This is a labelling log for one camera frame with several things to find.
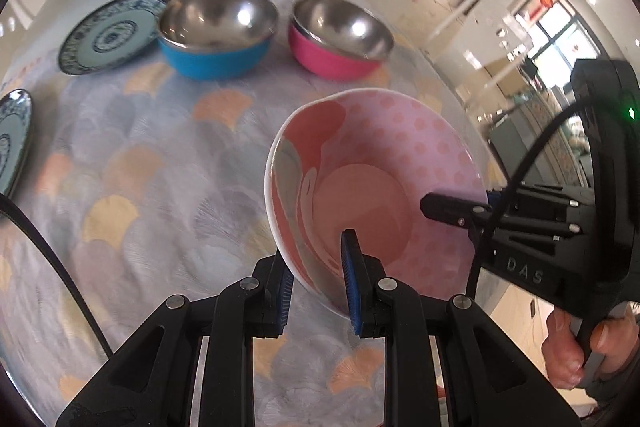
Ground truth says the pink dotted ceramic bowl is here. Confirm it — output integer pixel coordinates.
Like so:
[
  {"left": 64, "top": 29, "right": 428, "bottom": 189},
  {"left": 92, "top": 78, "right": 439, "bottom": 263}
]
[{"left": 263, "top": 89, "right": 485, "bottom": 320}]

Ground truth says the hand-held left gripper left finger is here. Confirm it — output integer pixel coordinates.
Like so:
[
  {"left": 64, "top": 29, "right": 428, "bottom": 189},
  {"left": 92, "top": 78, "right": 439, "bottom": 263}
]
[{"left": 55, "top": 254, "right": 296, "bottom": 427}]

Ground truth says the blue patterned plate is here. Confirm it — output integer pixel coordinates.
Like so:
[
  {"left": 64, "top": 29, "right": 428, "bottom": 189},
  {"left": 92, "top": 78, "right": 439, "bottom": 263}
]
[
  {"left": 0, "top": 88, "right": 35, "bottom": 198},
  {"left": 56, "top": 0, "right": 173, "bottom": 76}
]

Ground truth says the blue steel bowl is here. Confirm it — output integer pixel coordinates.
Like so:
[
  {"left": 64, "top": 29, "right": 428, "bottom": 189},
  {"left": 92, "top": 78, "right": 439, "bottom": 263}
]
[{"left": 157, "top": 0, "right": 280, "bottom": 82}]

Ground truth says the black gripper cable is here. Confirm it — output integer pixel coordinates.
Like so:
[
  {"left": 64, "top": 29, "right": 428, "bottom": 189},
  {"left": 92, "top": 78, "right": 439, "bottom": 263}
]
[
  {"left": 0, "top": 196, "right": 113, "bottom": 358},
  {"left": 465, "top": 99, "right": 596, "bottom": 300}
]

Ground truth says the pink steel bowl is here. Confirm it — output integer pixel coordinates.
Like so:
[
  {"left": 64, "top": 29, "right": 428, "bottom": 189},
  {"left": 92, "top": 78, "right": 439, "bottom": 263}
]
[{"left": 287, "top": 0, "right": 395, "bottom": 82}]

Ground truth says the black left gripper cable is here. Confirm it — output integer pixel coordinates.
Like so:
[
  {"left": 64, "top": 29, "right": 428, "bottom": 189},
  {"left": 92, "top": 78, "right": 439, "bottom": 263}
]
[{"left": 0, "top": 196, "right": 113, "bottom": 358}]

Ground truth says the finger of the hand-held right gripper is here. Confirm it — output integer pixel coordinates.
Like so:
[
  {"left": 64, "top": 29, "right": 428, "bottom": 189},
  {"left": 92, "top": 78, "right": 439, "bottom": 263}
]
[{"left": 421, "top": 184, "right": 593, "bottom": 253}]

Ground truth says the leaf patterned tablecloth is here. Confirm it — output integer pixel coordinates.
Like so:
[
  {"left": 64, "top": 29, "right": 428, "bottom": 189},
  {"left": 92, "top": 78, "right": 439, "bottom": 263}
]
[{"left": 0, "top": 0, "right": 501, "bottom": 427}]

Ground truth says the window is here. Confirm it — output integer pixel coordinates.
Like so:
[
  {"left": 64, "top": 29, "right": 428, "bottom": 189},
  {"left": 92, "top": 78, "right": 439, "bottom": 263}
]
[{"left": 515, "top": 0, "right": 613, "bottom": 72}]

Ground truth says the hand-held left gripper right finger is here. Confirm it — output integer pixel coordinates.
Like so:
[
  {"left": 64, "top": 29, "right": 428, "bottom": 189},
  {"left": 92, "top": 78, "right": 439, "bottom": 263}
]
[{"left": 340, "top": 229, "right": 583, "bottom": 427}]

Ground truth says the person's right hand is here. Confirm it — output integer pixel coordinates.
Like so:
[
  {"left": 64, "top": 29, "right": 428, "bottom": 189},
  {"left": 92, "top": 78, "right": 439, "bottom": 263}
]
[{"left": 541, "top": 299, "right": 640, "bottom": 390}]

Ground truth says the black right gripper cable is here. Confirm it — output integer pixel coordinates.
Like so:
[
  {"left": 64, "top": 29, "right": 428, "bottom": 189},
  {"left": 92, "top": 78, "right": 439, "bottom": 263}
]
[{"left": 465, "top": 99, "right": 596, "bottom": 300}]

